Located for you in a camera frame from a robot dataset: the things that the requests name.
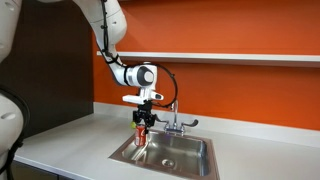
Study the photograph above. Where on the dark lower cabinet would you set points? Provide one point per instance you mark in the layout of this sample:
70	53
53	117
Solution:
33	171

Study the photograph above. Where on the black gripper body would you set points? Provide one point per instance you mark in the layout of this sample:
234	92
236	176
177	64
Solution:
144	115

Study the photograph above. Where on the dark brown wall cabinet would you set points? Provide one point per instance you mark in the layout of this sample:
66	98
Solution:
53	66

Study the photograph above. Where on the small green ball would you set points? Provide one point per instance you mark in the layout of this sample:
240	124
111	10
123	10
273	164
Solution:
133	125

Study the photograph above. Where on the red soda can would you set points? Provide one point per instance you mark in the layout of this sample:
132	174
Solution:
140	136

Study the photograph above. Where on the stainless steel sink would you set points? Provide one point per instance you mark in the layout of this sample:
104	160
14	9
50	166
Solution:
186	150

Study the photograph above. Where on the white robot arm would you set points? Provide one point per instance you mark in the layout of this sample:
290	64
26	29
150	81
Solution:
111	20

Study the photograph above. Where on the chrome faucet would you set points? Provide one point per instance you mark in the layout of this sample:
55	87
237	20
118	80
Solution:
174	126

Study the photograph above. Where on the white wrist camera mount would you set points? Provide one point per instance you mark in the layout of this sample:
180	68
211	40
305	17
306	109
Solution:
133	98

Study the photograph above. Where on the white wall shelf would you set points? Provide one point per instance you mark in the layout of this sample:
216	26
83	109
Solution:
233	58

